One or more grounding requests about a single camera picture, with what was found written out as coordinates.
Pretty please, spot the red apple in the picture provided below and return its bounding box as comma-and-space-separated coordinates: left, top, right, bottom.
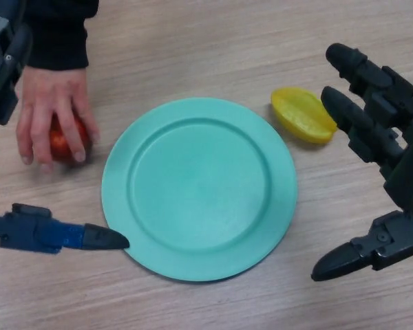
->
49, 115, 92, 163

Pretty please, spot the bare person hand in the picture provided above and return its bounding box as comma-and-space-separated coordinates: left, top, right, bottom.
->
15, 63, 101, 173

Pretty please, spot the yellow starfruit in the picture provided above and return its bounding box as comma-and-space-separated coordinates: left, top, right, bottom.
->
270, 87, 339, 144

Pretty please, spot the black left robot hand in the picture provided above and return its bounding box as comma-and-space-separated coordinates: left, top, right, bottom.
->
0, 0, 130, 256

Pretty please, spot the green round plate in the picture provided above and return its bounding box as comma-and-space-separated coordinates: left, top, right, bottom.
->
101, 97, 298, 283

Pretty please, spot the black sleeved person forearm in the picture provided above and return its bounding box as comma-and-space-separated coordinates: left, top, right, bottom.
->
19, 0, 100, 72

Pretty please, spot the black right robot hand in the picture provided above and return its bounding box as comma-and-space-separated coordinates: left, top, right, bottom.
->
311, 43, 413, 283

